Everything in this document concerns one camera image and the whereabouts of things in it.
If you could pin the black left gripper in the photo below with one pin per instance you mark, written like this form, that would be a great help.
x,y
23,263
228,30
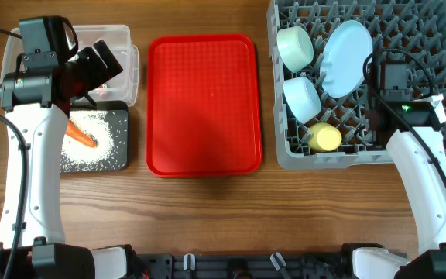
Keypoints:
x,y
89,57

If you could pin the orange carrot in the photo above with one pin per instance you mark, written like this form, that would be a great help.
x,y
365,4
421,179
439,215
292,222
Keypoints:
x,y
73,132

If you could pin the mint green bowl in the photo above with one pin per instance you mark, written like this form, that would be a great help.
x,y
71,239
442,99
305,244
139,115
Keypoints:
x,y
295,48

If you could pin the light blue bowl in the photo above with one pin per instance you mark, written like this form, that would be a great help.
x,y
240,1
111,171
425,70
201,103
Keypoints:
x,y
302,98

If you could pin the yellow plastic cup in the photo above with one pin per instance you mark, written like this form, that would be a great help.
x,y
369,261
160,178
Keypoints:
x,y
324,137

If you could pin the light blue plate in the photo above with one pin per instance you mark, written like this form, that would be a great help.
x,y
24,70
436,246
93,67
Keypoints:
x,y
344,54

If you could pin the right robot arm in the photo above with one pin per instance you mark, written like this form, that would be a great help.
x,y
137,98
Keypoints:
x,y
410,130

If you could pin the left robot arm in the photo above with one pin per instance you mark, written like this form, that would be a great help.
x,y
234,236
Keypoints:
x,y
51,72

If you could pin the black waste tray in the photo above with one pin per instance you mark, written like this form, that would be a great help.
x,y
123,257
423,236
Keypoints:
x,y
118,135

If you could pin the grey-blue dishwasher rack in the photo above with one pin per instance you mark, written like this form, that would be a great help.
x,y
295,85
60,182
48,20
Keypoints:
x,y
414,31

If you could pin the clear plastic bin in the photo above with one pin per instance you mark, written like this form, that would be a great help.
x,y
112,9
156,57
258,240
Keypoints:
x,y
123,87

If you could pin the spilled white rice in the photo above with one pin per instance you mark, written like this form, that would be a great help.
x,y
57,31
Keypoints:
x,y
95,131

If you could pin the red plastic tray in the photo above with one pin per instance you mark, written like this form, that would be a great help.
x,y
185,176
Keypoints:
x,y
202,106

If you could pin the black mounting rail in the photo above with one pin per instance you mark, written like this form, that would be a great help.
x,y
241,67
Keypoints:
x,y
277,265

